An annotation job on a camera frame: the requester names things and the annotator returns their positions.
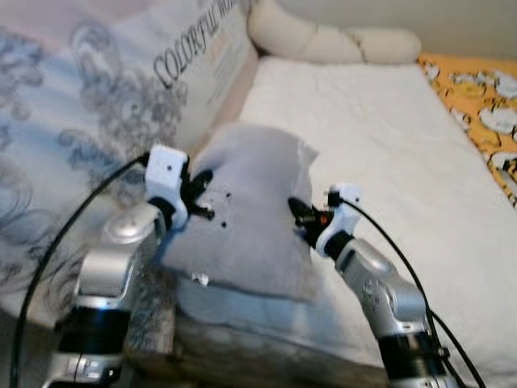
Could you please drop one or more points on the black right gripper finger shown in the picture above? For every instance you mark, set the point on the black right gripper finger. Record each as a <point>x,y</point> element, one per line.
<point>299,208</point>

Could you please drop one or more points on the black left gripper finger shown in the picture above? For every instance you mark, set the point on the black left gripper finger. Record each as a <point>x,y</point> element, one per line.
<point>203,213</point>
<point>203,177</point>

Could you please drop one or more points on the small grey pillow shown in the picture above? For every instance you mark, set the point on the small grey pillow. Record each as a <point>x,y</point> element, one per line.
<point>250,210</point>

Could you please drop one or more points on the yellow cartoon egg blanket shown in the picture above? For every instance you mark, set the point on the yellow cartoon egg blanket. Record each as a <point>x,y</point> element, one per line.
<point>477,97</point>

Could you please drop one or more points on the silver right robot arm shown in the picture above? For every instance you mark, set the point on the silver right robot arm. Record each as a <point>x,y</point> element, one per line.
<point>380,291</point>

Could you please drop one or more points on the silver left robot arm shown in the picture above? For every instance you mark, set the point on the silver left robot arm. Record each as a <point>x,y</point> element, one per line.
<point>105,267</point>

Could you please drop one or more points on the white quilted mattress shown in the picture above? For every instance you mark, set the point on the white quilted mattress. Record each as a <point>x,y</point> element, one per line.
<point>388,145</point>

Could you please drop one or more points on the large grey floral pillow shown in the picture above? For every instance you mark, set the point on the large grey floral pillow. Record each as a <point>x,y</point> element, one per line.
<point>97,89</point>

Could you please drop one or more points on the grey beige bed base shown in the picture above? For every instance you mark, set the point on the grey beige bed base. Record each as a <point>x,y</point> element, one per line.
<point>266,356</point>

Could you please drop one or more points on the cream bolster pillow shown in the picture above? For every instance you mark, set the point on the cream bolster pillow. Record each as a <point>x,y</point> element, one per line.
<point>323,40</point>

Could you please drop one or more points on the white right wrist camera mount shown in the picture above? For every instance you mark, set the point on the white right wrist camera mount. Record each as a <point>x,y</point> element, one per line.
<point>339,226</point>

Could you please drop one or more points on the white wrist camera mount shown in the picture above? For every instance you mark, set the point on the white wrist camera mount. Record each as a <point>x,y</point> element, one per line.
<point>166,170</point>
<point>339,226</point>

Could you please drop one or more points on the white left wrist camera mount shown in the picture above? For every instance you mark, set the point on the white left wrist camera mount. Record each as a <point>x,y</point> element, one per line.
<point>166,170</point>

